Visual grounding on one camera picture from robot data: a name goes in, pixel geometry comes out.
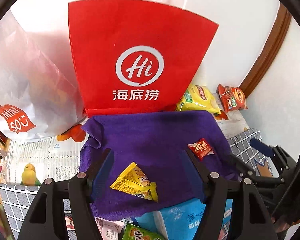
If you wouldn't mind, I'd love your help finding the yellow triangular snack packet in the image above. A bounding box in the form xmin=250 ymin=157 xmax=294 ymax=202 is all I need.
xmin=110 ymin=162 xmax=158 ymax=203

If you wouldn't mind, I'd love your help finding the white fruit print sheet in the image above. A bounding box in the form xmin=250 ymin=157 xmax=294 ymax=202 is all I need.
xmin=6 ymin=120 xmax=88 ymax=184

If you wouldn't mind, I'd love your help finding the small red snack packet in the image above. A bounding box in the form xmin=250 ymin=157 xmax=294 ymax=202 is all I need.
xmin=187 ymin=138 xmax=214 ymax=161

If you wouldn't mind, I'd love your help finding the small white pink packet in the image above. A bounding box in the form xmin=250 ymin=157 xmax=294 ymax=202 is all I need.
xmin=95 ymin=217 xmax=125 ymax=240

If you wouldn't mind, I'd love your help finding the green snack packet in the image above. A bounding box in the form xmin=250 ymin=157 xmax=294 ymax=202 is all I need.
xmin=122 ymin=224 xmax=165 ymax=240

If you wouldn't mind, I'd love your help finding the grey checkered tablecloth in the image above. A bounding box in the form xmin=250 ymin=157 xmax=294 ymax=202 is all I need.
xmin=0 ymin=182 xmax=77 ymax=240

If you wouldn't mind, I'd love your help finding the orange Lays chips bag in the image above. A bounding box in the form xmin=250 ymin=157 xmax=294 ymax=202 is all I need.
xmin=217 ymin=84 xmax=248 ymax=113

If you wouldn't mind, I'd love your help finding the purple towel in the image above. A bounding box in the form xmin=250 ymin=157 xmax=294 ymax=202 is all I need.
xmin=79 ymin=111 xmax=238 ymax=221

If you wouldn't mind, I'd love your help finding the blue tissue pack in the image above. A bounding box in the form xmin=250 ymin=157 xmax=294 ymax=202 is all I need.
xmin=133 ymin=197 xmax=233 ymax=240

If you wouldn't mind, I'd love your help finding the yellow Lays chips bag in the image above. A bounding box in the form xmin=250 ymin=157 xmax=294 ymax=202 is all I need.
xmin=176 ymin=84 xmax=221 ymax=114

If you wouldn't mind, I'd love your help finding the white Miniso plastic bag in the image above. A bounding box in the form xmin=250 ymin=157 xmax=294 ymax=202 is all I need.
xmin=0 ymin=11 xmax=84 ymax=141

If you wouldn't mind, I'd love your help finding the red Haidilao paper bag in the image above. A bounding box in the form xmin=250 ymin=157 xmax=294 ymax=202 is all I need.
xmin=68 ymin=0 xmax=218 ymax=116

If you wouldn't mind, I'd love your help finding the brown wooden door frame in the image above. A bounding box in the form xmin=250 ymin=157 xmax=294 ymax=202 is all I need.
xmin=239 ymin=3 xmax=292 ymax=98

